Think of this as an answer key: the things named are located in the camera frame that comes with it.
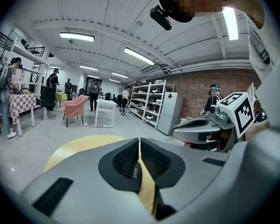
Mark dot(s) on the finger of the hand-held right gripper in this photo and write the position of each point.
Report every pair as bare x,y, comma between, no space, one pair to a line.
198,122
189,134

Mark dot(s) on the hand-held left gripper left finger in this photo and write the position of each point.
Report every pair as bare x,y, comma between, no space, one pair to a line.
79,183

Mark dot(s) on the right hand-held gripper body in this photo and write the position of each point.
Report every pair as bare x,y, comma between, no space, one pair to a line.
238,111

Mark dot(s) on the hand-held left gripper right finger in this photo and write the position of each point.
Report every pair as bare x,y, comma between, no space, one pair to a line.
200,183

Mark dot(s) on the table with checkered cloth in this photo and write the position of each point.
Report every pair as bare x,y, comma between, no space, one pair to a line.
21,104

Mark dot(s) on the ceiling tube light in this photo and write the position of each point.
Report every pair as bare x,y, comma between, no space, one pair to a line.
140,56
230,23
77,37

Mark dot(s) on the person's light shirt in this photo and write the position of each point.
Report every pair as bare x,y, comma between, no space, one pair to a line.
270,78

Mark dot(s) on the white rectangular table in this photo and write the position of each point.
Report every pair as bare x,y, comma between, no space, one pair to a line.
106,102

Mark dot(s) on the black head-mounted camera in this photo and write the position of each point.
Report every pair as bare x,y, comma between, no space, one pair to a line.
161,17

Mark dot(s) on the person's right forearm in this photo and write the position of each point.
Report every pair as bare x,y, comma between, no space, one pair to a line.
259,129

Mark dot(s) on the round wooden table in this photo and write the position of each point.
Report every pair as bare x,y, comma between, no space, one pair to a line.
84,146

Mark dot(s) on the small yellow table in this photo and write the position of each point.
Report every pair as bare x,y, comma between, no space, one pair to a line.
60,97

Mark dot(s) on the pink armchair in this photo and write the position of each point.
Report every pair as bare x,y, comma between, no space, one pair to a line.
74,106

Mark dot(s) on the white metal shelving unit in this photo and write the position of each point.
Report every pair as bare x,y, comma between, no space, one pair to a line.
149,94
25,52

